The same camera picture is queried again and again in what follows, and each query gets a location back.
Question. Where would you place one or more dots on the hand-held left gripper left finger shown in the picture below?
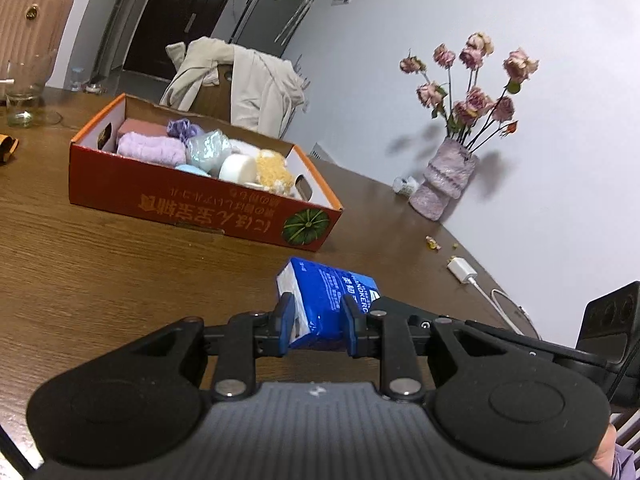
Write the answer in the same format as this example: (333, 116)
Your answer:
(286, 321)

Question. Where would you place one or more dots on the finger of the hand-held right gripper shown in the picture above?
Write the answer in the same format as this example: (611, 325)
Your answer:
(407, 310)

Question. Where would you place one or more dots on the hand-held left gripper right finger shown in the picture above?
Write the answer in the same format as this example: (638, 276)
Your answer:
(350, 326)

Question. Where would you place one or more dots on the blue tissue pack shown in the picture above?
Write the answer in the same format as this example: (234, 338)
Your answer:
(325, 290)

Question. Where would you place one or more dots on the orange cardboard box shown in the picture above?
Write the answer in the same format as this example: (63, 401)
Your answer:
(165, 200)

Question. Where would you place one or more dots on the purple knit pouch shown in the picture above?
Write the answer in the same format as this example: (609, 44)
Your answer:
(182, 129)

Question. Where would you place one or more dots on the person's right forearm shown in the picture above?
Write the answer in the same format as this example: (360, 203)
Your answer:
(625, 462)

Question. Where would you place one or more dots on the candy wrapper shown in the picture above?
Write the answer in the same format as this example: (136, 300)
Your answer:
(432, 243)

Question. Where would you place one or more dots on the small white object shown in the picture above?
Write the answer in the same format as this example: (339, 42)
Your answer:
(405, 185)

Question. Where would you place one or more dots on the purple textured vase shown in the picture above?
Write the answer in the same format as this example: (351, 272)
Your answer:
(442, 182)

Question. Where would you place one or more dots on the yellow fluffy cloth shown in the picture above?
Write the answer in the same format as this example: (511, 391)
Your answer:
(272, 172)

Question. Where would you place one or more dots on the white roll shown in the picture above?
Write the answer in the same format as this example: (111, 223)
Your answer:
(237, 169)

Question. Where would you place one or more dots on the white flat package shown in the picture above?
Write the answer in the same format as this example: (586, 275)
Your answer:
(320, 154)

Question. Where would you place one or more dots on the light blue sponge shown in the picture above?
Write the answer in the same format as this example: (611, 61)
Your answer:
(192, 169)

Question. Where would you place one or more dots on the pale blue wrapped plush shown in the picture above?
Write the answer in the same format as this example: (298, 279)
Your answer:
(207, 150)

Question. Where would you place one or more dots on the bunch of dried roses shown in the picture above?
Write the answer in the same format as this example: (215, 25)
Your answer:
(470, 100)

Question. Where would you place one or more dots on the purple folded towel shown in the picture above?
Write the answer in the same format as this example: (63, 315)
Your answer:
(150, 149)

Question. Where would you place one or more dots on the wooden chair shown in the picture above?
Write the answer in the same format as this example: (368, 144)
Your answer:
(215, 97)

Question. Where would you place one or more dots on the beige coat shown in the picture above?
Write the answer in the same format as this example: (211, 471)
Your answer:
(260, 85)

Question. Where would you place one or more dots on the white hanger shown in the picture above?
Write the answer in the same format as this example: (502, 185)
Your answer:
(297, 15)

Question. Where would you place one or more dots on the grey cabinet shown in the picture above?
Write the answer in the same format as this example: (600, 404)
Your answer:
(270, 15)

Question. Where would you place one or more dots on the dark brown door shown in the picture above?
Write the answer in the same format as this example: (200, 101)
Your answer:
(185, 25)

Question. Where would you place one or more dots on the orange black object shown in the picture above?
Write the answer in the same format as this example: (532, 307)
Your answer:
(7, 149)

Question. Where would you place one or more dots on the clear glass cup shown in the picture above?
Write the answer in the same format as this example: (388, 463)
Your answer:
(24, 95)

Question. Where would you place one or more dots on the pink suitcase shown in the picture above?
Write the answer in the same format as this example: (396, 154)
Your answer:
(30, 25)

